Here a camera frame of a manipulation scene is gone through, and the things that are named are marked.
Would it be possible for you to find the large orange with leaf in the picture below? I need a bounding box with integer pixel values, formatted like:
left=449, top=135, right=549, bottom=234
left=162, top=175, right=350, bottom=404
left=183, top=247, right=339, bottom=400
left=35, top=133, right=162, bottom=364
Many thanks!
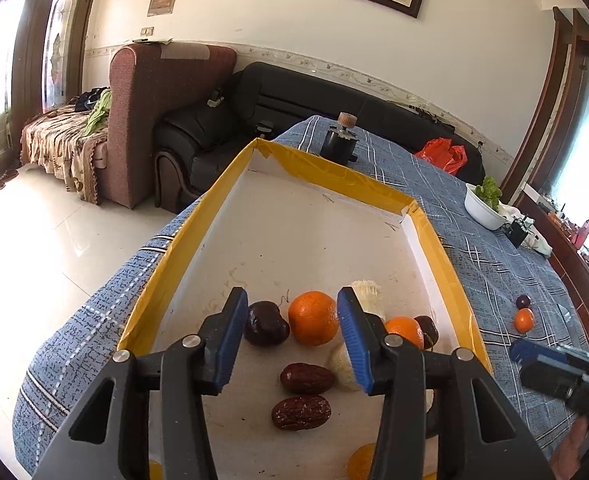
left=288, top=290, right=339, bottom=347

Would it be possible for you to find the wooden window sill cabinet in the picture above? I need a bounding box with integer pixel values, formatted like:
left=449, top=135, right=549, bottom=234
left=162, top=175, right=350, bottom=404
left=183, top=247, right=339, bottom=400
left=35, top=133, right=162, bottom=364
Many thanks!
left=500, top=6, right=589, bottom=344

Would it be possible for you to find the patterned blanket couch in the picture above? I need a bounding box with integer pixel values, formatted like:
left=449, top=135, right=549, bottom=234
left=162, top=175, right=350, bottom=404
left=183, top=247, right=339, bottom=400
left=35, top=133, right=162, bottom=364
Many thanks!
left=20, top=87, right=112, bottom=205

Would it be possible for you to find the orange mandarin middle left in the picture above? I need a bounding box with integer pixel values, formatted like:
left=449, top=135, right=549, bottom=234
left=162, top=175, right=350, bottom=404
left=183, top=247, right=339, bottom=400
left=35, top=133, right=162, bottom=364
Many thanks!
left=513, top=308, right=535, bottom=334

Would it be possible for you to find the dark plum behind orange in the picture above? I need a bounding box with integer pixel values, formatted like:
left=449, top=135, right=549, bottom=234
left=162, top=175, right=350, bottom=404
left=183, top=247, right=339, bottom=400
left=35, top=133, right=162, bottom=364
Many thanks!
left=244, top=300, right=290, bottom=347

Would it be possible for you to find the green lettuce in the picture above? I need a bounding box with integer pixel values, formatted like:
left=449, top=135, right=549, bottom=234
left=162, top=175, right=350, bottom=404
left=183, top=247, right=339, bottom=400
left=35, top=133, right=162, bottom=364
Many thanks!
left=474, top=176, right=503, bottom=212

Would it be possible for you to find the red jujube date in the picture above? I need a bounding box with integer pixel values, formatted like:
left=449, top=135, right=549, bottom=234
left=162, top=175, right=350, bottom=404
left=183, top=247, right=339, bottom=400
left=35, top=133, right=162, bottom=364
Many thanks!
left=279, top=363, right=335, bottom=396

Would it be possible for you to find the dark purple plum far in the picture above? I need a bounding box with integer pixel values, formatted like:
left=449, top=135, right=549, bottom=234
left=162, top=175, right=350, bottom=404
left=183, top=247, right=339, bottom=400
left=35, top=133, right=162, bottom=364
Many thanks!
left=515, top=295, right=532, bottom=310

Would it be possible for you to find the maroon armchair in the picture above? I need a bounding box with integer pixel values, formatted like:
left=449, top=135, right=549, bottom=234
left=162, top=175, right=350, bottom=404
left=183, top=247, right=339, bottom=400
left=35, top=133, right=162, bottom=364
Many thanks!
left=98, top=41, right=237, bottom=209

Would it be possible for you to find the person's right hand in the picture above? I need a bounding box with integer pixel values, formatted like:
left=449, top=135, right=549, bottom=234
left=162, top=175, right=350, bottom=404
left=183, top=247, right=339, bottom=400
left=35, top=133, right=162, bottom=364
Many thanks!
left=549, top=416, right=588, bottom=480

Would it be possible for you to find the small orange near tray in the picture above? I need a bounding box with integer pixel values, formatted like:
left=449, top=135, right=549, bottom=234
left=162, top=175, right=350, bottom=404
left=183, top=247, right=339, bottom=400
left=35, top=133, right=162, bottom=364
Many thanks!
left=384, top=316, right=424, bottom=350

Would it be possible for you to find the blue checked tablecloth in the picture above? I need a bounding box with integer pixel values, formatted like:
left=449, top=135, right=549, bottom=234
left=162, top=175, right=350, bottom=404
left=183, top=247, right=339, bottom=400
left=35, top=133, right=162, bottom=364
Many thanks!
left=12, top=114, right=589, bottom=476

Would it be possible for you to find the red date in tray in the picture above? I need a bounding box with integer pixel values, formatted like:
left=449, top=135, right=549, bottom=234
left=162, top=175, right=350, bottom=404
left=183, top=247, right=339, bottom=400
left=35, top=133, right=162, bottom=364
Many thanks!
left=270, top=396, right=331, bottom=431

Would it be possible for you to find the yellow cardboard tray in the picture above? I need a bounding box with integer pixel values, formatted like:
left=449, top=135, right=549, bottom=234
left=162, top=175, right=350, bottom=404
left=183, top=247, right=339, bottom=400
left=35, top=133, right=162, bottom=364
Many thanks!
left=120, top=141, right=487, bottom=479

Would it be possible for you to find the wooden door with glass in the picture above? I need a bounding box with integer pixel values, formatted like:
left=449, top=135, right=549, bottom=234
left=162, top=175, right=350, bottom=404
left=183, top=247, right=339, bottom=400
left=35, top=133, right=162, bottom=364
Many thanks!
left=0, top=0, right=93, bottom=176

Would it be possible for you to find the small wall plaque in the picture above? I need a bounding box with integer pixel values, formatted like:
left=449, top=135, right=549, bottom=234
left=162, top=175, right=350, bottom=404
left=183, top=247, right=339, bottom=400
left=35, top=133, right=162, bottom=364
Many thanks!
left=147, top=0, right=176, bottom=18

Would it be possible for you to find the black leather sofa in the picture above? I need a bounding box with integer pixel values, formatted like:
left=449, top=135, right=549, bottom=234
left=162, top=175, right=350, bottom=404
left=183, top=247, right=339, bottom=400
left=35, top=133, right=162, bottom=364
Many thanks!
left=153, top=62, right=485, bottom=214

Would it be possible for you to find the black box holder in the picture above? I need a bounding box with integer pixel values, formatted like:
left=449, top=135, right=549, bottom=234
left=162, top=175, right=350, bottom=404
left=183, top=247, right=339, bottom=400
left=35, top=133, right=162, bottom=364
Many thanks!
left=503, top=220, right=529, bottom=248

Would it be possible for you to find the red plastic bag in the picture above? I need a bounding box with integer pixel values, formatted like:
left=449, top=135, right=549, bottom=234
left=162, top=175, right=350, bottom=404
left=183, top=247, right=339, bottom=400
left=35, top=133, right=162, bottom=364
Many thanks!
left=415, top=138, right=468, bottom=176

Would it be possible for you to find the yellow-orange mandarin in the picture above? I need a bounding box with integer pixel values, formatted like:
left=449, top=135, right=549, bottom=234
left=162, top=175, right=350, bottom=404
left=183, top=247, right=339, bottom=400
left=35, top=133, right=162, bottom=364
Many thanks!
left=346, top=443, right=375, bottom=480

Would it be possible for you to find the white bowl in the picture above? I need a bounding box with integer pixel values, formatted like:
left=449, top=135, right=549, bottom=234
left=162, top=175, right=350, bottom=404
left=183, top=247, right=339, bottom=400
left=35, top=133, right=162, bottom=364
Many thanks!
left=463, top=183, right=507, bottom=231

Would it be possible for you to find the dark plum in tray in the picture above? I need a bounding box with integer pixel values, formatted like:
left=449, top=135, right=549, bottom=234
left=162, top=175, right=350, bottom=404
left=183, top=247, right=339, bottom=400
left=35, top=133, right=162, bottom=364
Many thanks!
left=415, top=315, right=439, bottom=350

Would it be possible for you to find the white and green cloth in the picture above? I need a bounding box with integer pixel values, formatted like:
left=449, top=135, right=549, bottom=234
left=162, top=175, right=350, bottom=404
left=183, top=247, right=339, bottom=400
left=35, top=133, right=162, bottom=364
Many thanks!
left=498, top=203, right=552, bottom=258

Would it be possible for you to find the black bottle with cork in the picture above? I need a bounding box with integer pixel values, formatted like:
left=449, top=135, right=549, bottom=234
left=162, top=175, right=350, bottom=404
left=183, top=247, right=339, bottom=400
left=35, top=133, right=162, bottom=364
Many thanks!
left=320, top=112, right=358, bottom=166

